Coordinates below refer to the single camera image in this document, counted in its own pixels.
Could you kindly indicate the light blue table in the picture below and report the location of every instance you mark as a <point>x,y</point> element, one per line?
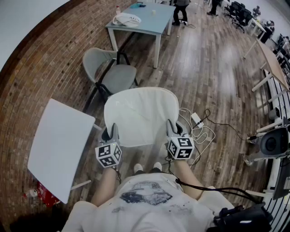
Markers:
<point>149,22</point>

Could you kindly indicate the dark monitor panel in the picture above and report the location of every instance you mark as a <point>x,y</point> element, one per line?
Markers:
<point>282,181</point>

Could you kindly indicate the clear bottle with red cap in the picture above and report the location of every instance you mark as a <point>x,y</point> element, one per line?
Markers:
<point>117,10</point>

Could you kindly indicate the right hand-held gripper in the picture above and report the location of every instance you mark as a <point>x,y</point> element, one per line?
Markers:
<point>181,148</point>

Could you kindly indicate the person's left forearm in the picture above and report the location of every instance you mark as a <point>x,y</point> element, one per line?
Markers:
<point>104,185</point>

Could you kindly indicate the row of black office chairs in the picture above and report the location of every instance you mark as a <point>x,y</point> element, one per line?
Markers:
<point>240,13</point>

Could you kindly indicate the person's white shoe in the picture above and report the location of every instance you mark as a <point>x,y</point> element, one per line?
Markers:
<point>138,168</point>
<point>157,166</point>

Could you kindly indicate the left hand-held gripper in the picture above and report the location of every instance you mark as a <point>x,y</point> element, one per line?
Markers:
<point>107,155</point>

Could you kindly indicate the person's black trousers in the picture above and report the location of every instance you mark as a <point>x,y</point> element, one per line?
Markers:
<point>147,172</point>

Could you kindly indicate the red box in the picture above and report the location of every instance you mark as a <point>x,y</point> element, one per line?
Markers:
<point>46,194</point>

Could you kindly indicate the person's white printed t-shirt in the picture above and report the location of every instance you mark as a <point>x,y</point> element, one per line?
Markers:
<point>147,215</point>

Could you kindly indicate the light wooden desk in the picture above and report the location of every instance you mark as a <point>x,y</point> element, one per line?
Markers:
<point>272,61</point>

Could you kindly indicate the person's right white shoe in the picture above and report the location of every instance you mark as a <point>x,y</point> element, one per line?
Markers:
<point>157,166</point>

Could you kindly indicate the black waist pack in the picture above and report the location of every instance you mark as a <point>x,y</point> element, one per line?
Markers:
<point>244,219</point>

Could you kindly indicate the small white table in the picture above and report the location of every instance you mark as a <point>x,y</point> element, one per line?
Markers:
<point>59,145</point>

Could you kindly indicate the clear plastic bottle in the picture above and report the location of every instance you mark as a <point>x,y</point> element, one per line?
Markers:
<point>30,193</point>

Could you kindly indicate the blue cloth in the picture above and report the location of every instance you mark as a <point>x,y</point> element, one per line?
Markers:
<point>136,5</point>

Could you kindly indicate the grey chair with black frame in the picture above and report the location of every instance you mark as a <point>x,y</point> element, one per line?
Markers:
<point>117,77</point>

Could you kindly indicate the grey camera device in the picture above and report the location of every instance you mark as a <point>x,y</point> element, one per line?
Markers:
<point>274,141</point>

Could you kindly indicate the white tote bag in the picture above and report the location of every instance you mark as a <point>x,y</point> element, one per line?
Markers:
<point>127,20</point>

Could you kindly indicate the person's left white shoe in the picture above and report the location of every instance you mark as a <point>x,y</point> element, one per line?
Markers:
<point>138,168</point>

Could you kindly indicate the person's right forearm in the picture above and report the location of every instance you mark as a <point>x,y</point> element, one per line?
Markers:
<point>185,176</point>

